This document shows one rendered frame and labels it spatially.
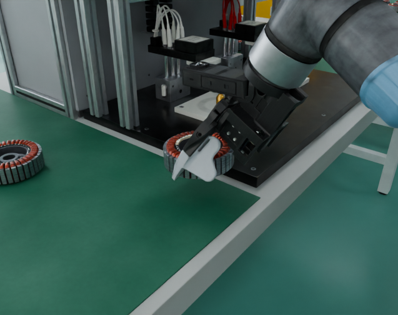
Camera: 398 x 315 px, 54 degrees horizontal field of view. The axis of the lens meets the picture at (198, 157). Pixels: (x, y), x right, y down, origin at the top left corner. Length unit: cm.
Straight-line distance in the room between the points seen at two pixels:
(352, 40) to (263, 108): 16
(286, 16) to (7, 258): 46
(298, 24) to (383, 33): 9
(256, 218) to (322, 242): 116
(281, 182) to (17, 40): 73
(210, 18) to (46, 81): 52
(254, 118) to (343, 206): 152
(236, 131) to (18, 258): 33
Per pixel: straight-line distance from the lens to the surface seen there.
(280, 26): 45
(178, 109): 89
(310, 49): 45
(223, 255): 56
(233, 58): 114
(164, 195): 64
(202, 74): 54
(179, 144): 62
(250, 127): 50
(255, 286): 153
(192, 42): 88
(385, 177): 211
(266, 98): 50
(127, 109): 81
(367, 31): 40
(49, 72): 101
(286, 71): 46
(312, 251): 171
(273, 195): 66
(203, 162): 54
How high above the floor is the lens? 112
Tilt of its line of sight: 29 degrees down
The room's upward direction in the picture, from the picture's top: straight up
